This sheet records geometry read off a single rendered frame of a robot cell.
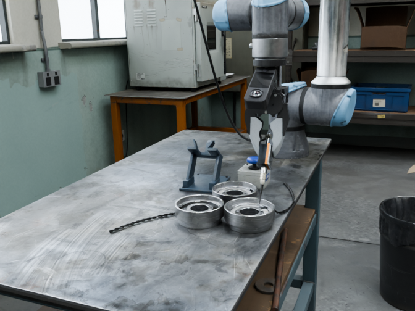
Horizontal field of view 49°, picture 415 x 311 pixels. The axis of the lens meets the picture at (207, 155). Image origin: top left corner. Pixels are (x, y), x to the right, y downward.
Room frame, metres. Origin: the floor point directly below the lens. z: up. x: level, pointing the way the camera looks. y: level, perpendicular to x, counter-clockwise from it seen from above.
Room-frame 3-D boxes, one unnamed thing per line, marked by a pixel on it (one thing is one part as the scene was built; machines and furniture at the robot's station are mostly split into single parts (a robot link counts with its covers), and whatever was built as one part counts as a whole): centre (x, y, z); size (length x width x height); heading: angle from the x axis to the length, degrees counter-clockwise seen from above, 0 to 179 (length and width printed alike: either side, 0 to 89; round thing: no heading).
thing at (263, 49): (0.99, -0.13, 1.15); 0.08 x 0.08 x 0.05
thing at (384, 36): (4.24, -1.62, 1.19); 0.52 x 0.42 x 0.38; 68
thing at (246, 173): (1.14, -0.12, 0.82); 0.08 x 0.07 x 0.05; 158
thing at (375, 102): (4.25, -1.64, 0.56); 0.52 x 0.38 x 0.22; 65
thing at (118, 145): (3.76, 0.15, 0.39); 1.50 x 0.62 x 0.78; 158
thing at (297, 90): (1.44, -0.27, 0.97); 0.13 x 0.12 x 0.14; 59
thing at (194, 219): (0.90, 0.02, 0.82); 0.10 x 0.10 x 0.04
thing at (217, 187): (0.99, -0.06, 0.82); 0.10 x 0.10 x 0.04
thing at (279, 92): (0.99, -0.14, 1.07); 0.09 x 0.08 x 0.12; 161
